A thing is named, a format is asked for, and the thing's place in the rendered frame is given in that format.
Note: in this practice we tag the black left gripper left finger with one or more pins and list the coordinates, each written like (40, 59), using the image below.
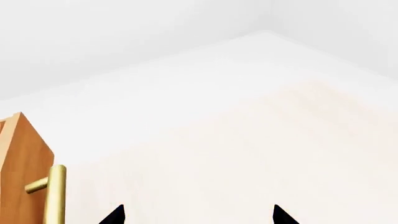
(115, 217)

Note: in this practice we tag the wooden cabinet door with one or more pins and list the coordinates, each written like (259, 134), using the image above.
(21, 158)

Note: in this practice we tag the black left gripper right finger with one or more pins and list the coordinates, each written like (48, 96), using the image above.
(282, 217)

